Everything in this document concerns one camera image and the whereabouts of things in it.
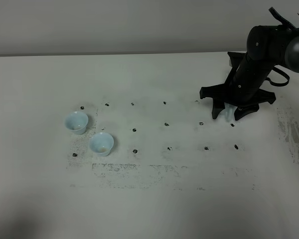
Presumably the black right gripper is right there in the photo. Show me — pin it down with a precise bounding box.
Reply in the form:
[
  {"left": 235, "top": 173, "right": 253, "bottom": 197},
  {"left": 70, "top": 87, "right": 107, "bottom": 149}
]
[{"left": 200, "top": 52, "right": 276, "bottom": 120}]

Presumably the light blue porcelain teapot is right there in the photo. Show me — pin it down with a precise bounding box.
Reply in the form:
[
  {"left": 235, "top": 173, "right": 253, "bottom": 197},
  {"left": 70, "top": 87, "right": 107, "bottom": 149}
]
[{"left": 224, "top": 103, "right": 237, "bottom": 122}]

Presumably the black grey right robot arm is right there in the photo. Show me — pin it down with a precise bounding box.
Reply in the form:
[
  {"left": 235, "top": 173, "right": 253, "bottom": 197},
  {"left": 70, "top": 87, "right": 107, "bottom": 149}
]
[{"left": 200, "top": 25, "right": 299, "bottom": 120}]

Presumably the near light blue teacup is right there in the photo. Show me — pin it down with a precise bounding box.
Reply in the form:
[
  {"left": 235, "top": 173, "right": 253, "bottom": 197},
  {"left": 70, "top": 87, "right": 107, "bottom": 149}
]
[{"left": 89, "top": 132, "right": 114, "bottom": 157}]

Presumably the light blue teacup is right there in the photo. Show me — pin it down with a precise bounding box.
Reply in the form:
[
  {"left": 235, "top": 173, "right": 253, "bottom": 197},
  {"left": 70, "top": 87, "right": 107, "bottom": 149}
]
[
  {"left": 64, "top": 112, "right": 89, "bottom": 135},
  {"left": 89, "top": 132, "right": 114, "bottom": 157}
]

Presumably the far light blue teacup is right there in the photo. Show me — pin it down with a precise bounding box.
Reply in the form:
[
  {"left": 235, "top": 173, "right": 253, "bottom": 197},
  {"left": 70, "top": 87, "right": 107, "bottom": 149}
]
[{"left": 64, "top": 112, "right": 89, "bottom": 135}]

